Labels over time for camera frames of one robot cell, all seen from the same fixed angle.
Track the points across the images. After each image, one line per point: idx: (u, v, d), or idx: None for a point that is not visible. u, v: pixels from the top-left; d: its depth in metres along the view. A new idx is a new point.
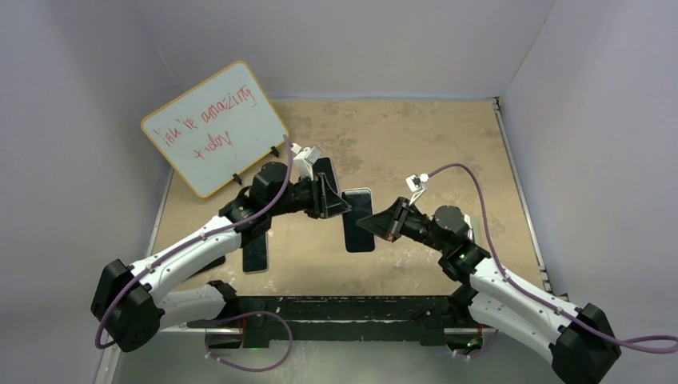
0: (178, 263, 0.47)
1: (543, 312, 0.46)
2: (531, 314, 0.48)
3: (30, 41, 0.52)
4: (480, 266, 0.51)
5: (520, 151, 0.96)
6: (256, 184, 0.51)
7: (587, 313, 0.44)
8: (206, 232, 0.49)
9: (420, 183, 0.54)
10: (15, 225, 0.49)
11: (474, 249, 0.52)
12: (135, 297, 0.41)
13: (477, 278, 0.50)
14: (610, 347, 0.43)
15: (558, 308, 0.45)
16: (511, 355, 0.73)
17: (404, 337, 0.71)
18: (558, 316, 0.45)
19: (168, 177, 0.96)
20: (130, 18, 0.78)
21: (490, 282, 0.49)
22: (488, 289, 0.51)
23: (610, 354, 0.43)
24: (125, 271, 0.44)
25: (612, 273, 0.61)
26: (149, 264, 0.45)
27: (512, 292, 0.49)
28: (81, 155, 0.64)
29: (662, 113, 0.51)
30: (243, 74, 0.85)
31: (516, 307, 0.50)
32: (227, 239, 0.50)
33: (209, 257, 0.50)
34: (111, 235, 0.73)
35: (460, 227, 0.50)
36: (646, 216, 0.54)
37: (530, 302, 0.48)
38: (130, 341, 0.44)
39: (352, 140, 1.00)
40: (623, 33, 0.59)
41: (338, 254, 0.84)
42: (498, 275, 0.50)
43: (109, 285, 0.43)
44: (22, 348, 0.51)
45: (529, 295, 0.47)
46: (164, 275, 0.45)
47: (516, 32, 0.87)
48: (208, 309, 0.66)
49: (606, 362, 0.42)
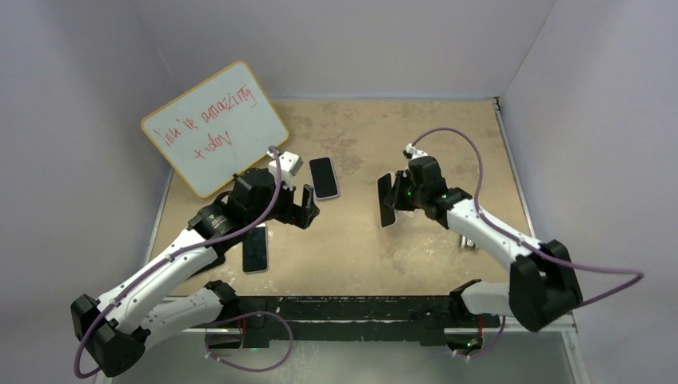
0: (145, 293, 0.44)
1: (505, 243, 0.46)
2: (495, 246, 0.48)
3: (30, 42, 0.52)
4: (458, 204, 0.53)
5: (520, 151, 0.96)
6: (239, 188, 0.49)
7: (550, 246, 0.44)
8: (173, 252, 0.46)
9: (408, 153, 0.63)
10: (15, 226, 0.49)
11: (457, 190, 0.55)
12: (103, 334, 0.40)
13: (452, 214, 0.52)
14: (570, 289, 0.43)
15: (520, 239, 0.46)
16: (511, 355, 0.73)
17: (404, 337, 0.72)
18: (520, 247, 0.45)
19: (168, 177, 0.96)
20: (129, 18, 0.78)
21: (464, 217, 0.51)
22: (463, 227, 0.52)
23: (564, 293, 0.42)
24: (92, 306, 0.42)
25: (611, 274, 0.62)
26: (113, 298, 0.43)
27: (482, 227, 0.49)
28: (81, 155, 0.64)
29: (661, 114, 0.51)
30: (243, 74, 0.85)
31: (485, 246, 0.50)
32: (196, 257, 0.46)
33: (181, 278, 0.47)
34: (112, 235, 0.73)
35: (429, 164, 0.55)
36: (645, 217, 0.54)
37: (495, 235, 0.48)
38: (117, 366, 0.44)
39: (352, 140, 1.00)
40: (623, 33, 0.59)
41: (338, 254, 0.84)
42: (473, 212, 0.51)
43: (77, 322, 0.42)
44: (21, 350, 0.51)
45: (496, 227, 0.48)
46: (129, 307, 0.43)
47: (516, 32, 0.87)
48: (205, 314, 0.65)
49: (562, 303, 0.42)
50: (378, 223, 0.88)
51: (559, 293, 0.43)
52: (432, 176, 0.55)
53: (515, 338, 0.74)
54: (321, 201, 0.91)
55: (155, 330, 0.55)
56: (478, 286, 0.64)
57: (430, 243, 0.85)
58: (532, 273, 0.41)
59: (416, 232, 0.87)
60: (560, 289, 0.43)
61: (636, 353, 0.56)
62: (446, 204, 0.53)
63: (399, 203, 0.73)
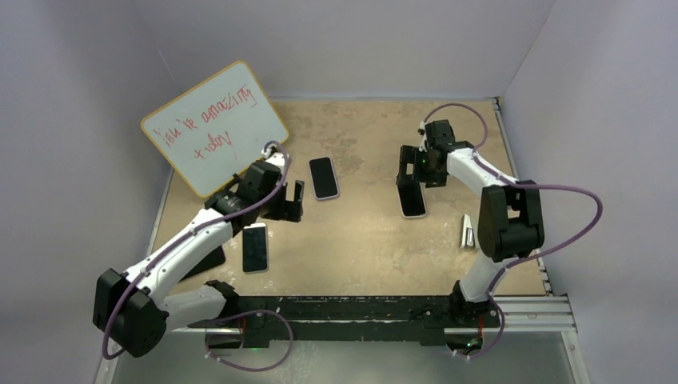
0: (173, 262, 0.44)
1: (485, 178, 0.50)
2: (478, 182, 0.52)
3: (30, 43, 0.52)
4: (459, 149, 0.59)
5: (520, 151, 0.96)
6: (252, 171, 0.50)
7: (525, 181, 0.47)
8: (197, 226, 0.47)
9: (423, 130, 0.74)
10: (15, 226, 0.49)
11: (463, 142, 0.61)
12: (137, 300, 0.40)
13: (450, 155, 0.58)
14: (534, 225, 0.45)
15: (499, 174, 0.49)
16: (511, 354, 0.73)
17: (404, 338, 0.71)
18: (497, 181, 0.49)
19: (168, 177, 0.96)
20: (130, 18, 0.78)
21: (460, 157, 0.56)
22: (458, 168, 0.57)
23: (528, 227, 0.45)
24: (121, 278, 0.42)
25: (611, 274, 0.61)
26: (144, 267, 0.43)
27: (471, 165, 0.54)
28: (81, 156, 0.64)
29: (662, 114, 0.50)
30: (243, 73, 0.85)
31: (473, 186, 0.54)
32: (218, 231, 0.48)
33: (201, 251, 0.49)
34: (113, 235, 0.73)
35: (441, 122, 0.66)
36: (645, 217, 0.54)
37: (479, 172, 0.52)
38: (141, 346, 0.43)
39: (352, 140, 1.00)
40: (624, 33, 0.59)
41: (338, 254, 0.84)
42: (469, 154, 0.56)
43: (106, 294, 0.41)
44: (23, 350, 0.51)
45: (481, 165, 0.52)
46: (161, 276, 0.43)
47: (516, 32, 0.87)
48: (212, 307, 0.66)
49: (523, 237, 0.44)
50: (378, 223, 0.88)
51: (523, 228, 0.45)
52: (443, 131, 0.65)
53: (516, 338, 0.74)
54: (321, 201, 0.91)
55: (173, 314, 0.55)
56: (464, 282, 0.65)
57: (429, 243, 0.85)
58: (496, 198, 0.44)
59: (416, 231, 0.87)
60: (524, 224, 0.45)
61: (635, 353, 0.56)
62: (449, 147, 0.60)
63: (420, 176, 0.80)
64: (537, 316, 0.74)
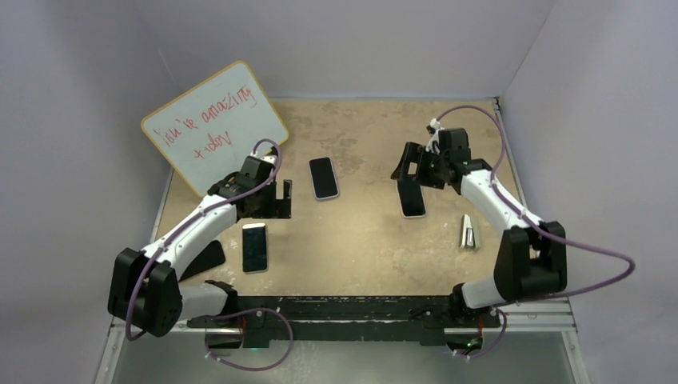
0: (188, 239, 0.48)
1: (507, 214, 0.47)
2: (498, 217, 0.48)
3: (30, 43, 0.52)
4: (476, 172, 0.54)
5: (520, 151, 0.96)
6: (249, 163, 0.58)
7: (549, 225, 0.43)
8: (205, 208, 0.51)
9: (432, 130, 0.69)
10: (15, 226, 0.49)
11: (478, 161, 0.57)
12: (157, 274, 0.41)
13: (466, 180, 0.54)
14: (556, 270, 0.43)
15: (521, 211, 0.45)
16: (511, 354, 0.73)
17: (404, 337, 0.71)
18: (519, 219, 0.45)
19: (168, 177, 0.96)
20: (129, 18, 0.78)
21: (476, 184, 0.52)
22: (475, 194, 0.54)
23: (551, 274, 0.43)
24: (139, 255, 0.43)
25: (611, 274, 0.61)
26: (161, 244, 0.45)
27: (490, 196, 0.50)
28: (81, 156, 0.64)
29: (662, 114, 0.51)
30: (243, 73, 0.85)
31: (491, 216, 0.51)
32: (225, 213, 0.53)
33: (208, 233, 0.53)
34: (113, 235, 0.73)
35: (457, 132, 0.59)
36: (645, 217, 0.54)
37: (499, 206, 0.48)
38: (161, 326, 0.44)
39: (352, 140, 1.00)
40: (624, 33, 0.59)
41: (338, 254, 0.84)
42: (486, 182, 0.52)
43: (125, 274, 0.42)
44: (22, 350, 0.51)
45: (502, 198, 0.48)
46: (178, 250, 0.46)
47: (516, 33, 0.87)
48: (215, 300, 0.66)
49: (544, 282, 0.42)
50: (378, 223, 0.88)
51: (544, 273, 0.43)
52: (458, 143, 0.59)
53: (515, 338, 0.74)
54: (321, 201, 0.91)
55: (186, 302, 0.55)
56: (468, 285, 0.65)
57: (429, 243, 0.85)
58: (518, 249, 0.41)
59: (416, 232, 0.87)
60: (544, 268, 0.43)
61: (635, 353, 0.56)
62: (464, 169, 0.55)
63: (420, 179, 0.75)
64: (537, 316, 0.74)
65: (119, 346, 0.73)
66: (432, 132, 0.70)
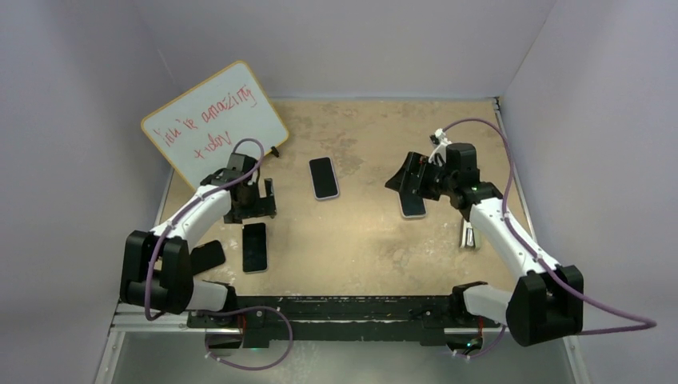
0: (192, 219, 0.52)
1: (521, 254, 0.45)
2: (511, 256, 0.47)
3: (30, 42, 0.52)
4: (486, 201, 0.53)
5: (520, 152, 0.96)
6: (234, 158, 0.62)
7: (565, 271, 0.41)
8: (203, 194, 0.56)
9: (436, 140, 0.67)
10: (14, 226, 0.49)
11: (488, 186, 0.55)
12: (170, 248, 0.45)
13: (477, 210, 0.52)
14: (571, 315, 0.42)
15: (537, 255, 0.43)
16: (511, 354, 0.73)
17: (404, 337, 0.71)
18: (534, 262, 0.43)
19: (168, 177, 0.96)
20: (129, 18, 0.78)
21: (488, 216, 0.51)
22: (485, 226, 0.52)
23: (567, 322, 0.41)
24: (149, 234, 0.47)
25: (611, 273, 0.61)
26: (169, 223, 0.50)
27: (501, 230, 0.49)
28: (81, 155, 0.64)
29: (662, 114, 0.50)
30: (243, 74, 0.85)
31: (500, 250, 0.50)
32: (221, 198, 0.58)
33: (208, 218, 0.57)
34: (113, 235, 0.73)
35: (468, 152, 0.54)
36: (646, 217, 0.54)
37: (513, 244, 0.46)
38: (177, 302, 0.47)
39: (352, 140, 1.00)
40: (624, 33, 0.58)
41: (338, 254, 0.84)
42: (498, 214, 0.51)
43: (138, 253, 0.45)
44: (22, 349, 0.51)
45: (516, 236, 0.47)
46: (185, 229, 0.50)
47: (515, 33, 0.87)
48: (215, 298, 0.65)
49: (560, 326, 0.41)
50: (378, 223, 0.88)
51: (559, 318, 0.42)
52: (469, 164, 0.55)
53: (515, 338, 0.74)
54: (321, 201, 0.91)
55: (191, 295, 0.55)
56: (484, 286, 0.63)
57: (429, 243, 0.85)
58: (537, 299, 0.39)
59: (416, 232, 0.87)
60: (560, 313, 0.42)
61: (636, 353, 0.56)
62: (474, 197, 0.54)
63: (420, 190, 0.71)
64: None
65: (119, 347, 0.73)
66: (436, 142, 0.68)
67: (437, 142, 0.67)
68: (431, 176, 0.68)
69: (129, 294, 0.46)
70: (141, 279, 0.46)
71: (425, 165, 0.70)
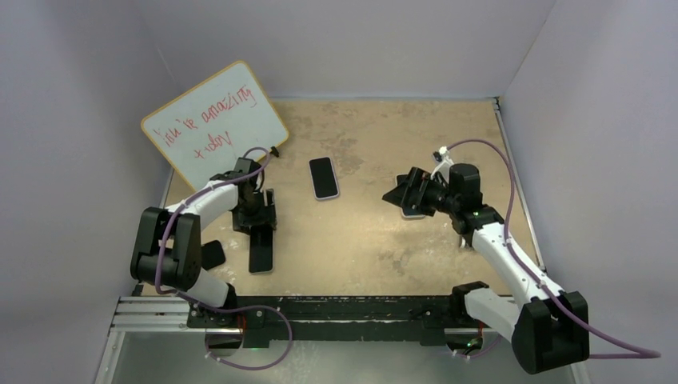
0: (204, 203, 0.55)
1: (525, 281, 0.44)
2: (515, 283, 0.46)
3: (30, 42, 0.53)
4: (488, 226, 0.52)
5: (520, 152, 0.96)
6: (241, 162, 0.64)
7: (570, 298, 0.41)
8: (215, 184, 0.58)
9: (440, 156, 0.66)
10: (15, 225, 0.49)
11: (490, 211, 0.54)
12: (184, 222, 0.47)
13: (479, 236, 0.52)
14: (577, 342, 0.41)
15: (540, 282, 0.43)
16: (512, 356, 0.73)
17: (404, 338, 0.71)
18: (538, 289, 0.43)
19: (168, 177, 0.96)
20: (130, 19, 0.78)
21: (490, 242, 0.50)
22: (489, 252, 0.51)
23: (572, 350, 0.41)
24: (162, 211, 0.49)
25: (612, 274, 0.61)
26: (182, 203, 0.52)
27: (504, 258, 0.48)
28: (81, 156, 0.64)
29: (663, 114, 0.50)
30: (244, 74, 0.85)
31: (504, 276, 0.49)
32: (229, 190, 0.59)
33: (219, 206, 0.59)
34: (113, 235, 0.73)
35: (471, 177, 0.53)
36: (646, 217, 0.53)
37: (517, 270, 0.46)
38: (187, 279, 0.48)
39: (352, 140, 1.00)
40: (624, 33, 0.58)
41: (337, 254, 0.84)
42: (500, 239, 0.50)
43: (153, 225, 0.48)
44: (21, 349, 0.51)
45: (519, 263, 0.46)
46: (195, 210, 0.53)
47: (515, 33, 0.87)
48: (216, 295, 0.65)
49: (565, 354, 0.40)
50: (378, 223, 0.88)
51: (564, 346, 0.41)
52: (471, 189, 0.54)
53: None
54: (321, 201, 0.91)
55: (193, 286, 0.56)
56: (484, 292, 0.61)
57: (429, 243, 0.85)
58: (541, 326, 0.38)
59: (416, 232, 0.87)
60: (565, 340, 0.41)
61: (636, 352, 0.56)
62: (476, 222, 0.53)
63: (420, 206, 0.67)
64: None
65: (119, 347, 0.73)
66: (439, 159, 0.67)
67: (440, 159, 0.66)
68: (432, 192, 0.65)
69: (137, 270, 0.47)
70: (152, 254, 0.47)
71: (427, 181, 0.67)
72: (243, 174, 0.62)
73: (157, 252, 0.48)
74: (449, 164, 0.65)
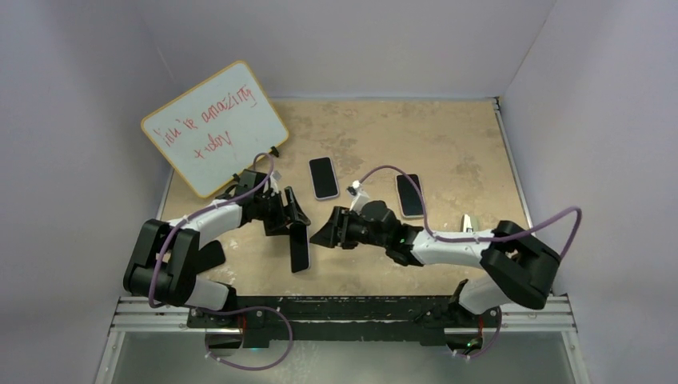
0: (205, 219, 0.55)
1: (467, 247, 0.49)
2: (465, 256, 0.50)
3: (30, 42, 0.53)
4: (416, 239, 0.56)
5: (520, 152, 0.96)
6: (247, 174, 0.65)
7: (503, 229, 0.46)
8: (219, 202, 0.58)
9: (354, 191, 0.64)
10: (14, 225, 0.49)
11: (409, 229, 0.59)
12: (182, 236, 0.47)
13: (416, 251, 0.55)
14: (544, 251, 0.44)
15: (475, 237, 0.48)
16: (511, 355, 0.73)
17: (404, 337, 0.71)
18: (480, 244, 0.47)
19: (168, 177, 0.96)
20: (130, 18, 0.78)
21: (425, 246, 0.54)
22: (434, 256, 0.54)
23: (548, 261, 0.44)
24: (162, 225, 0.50)
25: (612, 274, 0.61)
26: (185, 217, 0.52)
27: (444, 248, 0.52)
28: (81, 156, 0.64)
29: (662, 114, 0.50)
30: (244, 74, 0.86)
31: (464, 261, 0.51)
32: (233, 209, 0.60)
33: (221, 225, 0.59)
34: (113, 234, 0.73)
35: (387, 216, 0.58)
36: (646, 217, 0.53)
37: (457, 246, 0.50)
38: (181, 294, 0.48)
39: (352, 140, 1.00)
40: (624, 33, 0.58)
41: (337, 254, 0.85)
42: (429, 238, 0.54)
43: (154, 236, 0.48)
44: (21, 350, 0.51)
45: (452, 238, 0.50)
46: (196, 225, 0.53)
47: (514, 34, 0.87)
48: (216, 297, 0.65)
49: (544, 268, 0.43)
50: None
51: (538, 261, 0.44)
52: (392, 223, 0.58)
53: (515, 338, 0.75)
54: (321, 201, 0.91)
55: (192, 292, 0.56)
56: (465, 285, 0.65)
57: None
58: (503, 266, 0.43)
59: None
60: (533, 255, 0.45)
61: (633, 352, 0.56)
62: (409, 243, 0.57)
63: (344, 243, 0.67)
64: (537, 316, 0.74)
65: (119, 347, 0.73)
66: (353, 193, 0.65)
67: (355, 194, 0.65)
68: (353, 226, 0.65)
69: (131, 281, 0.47)
70: (147, 266, 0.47)
71: (347, 216, 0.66)
72: (249, 187, 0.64)
73: (153, 266, 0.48)
74: (364, 194, 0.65)
